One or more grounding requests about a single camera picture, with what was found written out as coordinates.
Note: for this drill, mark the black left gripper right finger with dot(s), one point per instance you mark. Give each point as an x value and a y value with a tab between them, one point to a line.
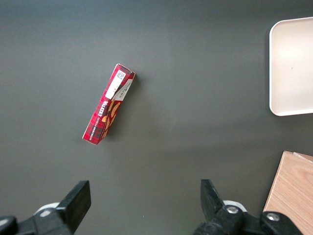
212	203

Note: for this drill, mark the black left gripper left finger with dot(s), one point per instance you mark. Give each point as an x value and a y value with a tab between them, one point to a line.
73	208

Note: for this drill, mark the pale pink tray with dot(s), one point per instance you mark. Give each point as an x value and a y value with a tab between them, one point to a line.
293	68

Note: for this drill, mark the wooden drawer cabinet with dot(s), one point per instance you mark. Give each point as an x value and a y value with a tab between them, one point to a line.
293	191

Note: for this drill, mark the red tartan cookie box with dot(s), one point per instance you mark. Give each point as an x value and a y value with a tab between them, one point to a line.
107	107

